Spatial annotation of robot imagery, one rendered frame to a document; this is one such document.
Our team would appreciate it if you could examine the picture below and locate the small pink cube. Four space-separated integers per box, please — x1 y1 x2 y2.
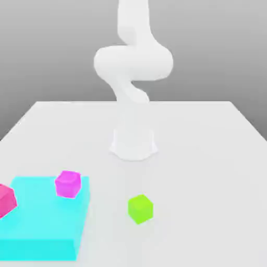
0 184 18 219

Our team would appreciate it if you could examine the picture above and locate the small green cube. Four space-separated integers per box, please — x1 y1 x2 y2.
127 194 154 225

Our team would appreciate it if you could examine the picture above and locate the small magenta cube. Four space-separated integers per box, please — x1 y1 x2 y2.
54 170 82 199

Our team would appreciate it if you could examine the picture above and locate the large cyan box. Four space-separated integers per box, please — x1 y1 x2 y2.
0 176 91 262

